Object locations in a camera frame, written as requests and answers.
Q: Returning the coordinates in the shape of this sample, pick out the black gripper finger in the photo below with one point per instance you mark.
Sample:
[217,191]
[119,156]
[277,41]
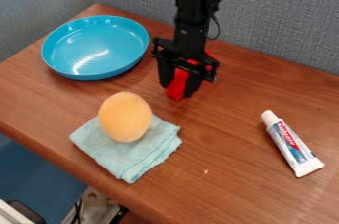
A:
[193,81]
[165,71]

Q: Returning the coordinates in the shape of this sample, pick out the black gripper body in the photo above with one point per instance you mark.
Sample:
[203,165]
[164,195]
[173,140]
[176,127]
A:
[188,42]

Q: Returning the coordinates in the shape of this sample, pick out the red rectangular block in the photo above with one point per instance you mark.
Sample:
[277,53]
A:
[204,61]

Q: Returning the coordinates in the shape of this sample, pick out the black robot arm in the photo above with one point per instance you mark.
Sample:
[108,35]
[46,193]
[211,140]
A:
[195,11]

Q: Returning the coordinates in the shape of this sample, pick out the blue plate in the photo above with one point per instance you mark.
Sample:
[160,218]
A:
[95,48]

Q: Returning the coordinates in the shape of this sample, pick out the orange egg-shaped object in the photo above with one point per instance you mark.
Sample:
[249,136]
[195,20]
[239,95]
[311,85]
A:
[124,117]

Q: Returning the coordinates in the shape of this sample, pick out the grey object under table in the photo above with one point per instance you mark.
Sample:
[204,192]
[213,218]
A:
[97,207]

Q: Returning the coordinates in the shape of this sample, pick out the light blue folded cloth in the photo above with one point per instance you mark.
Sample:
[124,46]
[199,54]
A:
[128,160]

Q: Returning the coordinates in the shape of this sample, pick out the white toothpaste tube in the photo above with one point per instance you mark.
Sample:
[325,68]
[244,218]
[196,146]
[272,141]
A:
[297,155]

